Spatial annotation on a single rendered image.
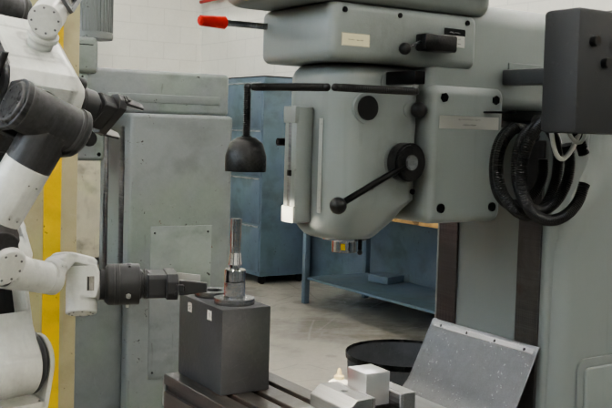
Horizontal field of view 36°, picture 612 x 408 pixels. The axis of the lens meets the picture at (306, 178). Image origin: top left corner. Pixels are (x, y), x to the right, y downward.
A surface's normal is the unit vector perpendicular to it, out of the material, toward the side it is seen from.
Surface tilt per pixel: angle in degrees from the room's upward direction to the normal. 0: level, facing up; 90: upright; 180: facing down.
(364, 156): 90
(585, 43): 90
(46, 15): 116
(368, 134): 90
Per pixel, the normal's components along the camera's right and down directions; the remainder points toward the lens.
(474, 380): -0.73, -0.46
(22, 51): 0.43, -0.79
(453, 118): 0.55, 0.06
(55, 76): 0.62, -0.19
